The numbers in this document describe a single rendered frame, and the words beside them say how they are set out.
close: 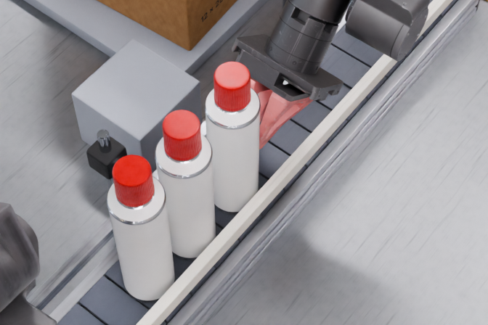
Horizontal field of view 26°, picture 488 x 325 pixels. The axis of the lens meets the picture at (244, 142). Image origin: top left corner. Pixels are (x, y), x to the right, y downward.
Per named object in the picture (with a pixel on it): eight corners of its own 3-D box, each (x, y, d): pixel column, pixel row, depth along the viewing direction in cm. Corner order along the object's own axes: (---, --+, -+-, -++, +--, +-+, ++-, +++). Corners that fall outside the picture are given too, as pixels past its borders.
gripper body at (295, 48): (310, 106, 101) (344, 37, 98) (226, 54, 104) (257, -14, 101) (338, 98, 106) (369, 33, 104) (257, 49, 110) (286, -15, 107)
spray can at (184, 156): (194, 270, 106) (184, 159, 89) (155, 241, 108) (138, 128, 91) (226, 234, 108) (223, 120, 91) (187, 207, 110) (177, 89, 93)
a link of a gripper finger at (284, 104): (258, 166, 104) (298, 83, 101) (202, 129, 107) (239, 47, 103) (288, 155, 110) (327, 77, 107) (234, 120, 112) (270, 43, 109)
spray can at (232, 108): (237, 223, 109) (237, 107, 92) (199, 196, 111) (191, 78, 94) (268, 190, 111) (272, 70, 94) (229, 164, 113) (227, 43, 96)
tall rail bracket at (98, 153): (150, 257, 113) (137, 175, 99) (99, 221, 115) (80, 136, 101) (170, 236, 114) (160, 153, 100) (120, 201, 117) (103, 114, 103)
